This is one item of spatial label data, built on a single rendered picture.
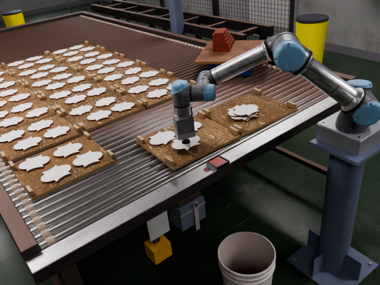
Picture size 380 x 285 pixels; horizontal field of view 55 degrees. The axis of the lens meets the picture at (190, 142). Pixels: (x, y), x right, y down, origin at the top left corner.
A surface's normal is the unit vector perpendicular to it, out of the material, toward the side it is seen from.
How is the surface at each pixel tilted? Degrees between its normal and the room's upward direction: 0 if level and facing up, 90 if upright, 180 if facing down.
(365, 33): 90
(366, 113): 96
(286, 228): 0
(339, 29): 90
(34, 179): 0
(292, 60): 86
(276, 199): 0
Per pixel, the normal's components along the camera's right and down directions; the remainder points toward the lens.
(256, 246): -0.49, 0.43
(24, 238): -0.09, -0.86
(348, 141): -0.81, 0.36
